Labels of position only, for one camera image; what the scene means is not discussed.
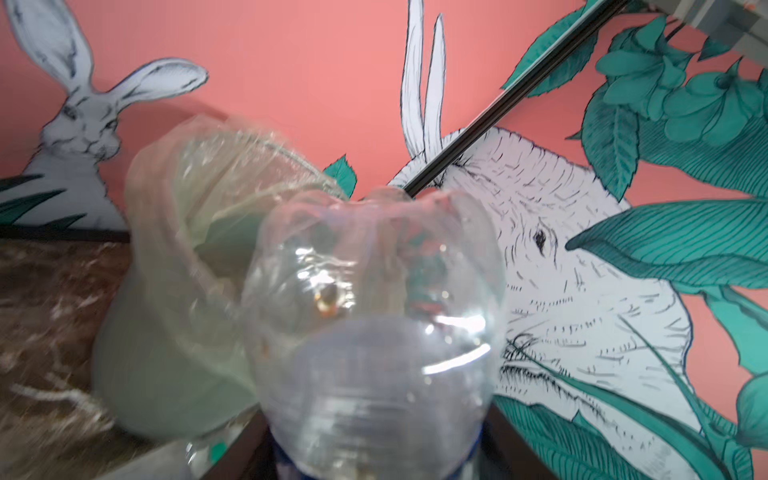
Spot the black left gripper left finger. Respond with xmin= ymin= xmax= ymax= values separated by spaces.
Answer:
xmin=202 ymin=410 xmax=273 ymax=480

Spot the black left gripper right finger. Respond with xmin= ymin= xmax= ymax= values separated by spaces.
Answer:
xmin=480 ymin=404 xmax=556 ymax=480

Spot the blue label clear water bottle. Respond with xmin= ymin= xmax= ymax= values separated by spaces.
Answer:
xmin=237 ymin=187 xmax=505 ymax=479

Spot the grey mesh waste bin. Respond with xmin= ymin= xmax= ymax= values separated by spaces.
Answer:
xmin=91 ymin=266 xmax=256 ymax=441

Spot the clear plastic bin liner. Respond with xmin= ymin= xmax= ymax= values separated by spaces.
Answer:
xmin=125 ymin=115 xmax=348 ymax=392

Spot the right black frame post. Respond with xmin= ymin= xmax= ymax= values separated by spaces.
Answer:
xmin=404 ymin=0 xmax=628 ymax=198

